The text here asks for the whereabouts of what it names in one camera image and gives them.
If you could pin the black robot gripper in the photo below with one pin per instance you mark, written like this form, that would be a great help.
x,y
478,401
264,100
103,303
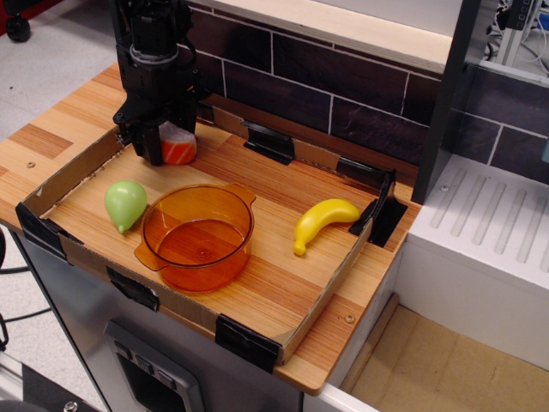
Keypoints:
x,y
156,93

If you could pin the salmon sushi toy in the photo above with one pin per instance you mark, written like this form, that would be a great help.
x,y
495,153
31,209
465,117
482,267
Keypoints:
x,y
178,146

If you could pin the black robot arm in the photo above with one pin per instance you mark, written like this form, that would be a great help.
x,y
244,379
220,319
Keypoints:
x,y
158,31

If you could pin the orange transparent plastic pot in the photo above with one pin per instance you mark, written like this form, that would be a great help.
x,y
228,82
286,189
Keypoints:
x,y
198,237

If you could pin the cardboard fence with black tape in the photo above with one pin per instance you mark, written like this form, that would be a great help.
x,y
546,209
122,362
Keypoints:
x,y
283,312

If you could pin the green toy pear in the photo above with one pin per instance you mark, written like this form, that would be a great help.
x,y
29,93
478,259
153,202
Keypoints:
x,y
125,202

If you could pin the black caster wheel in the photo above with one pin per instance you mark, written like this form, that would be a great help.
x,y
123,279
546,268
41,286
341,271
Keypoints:
x,y
18,29

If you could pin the yellow toy banana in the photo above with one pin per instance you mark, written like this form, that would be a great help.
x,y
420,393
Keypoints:
x,y
320,215

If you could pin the grey toy oven front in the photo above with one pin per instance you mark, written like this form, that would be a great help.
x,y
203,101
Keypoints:
x,y
142,360

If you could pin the white toy sink drainboard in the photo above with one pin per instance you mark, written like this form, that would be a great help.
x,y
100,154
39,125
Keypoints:
x,y
476,259

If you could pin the black vertical post right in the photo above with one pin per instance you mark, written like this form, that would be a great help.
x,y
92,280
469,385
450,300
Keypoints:
x,y
465,54

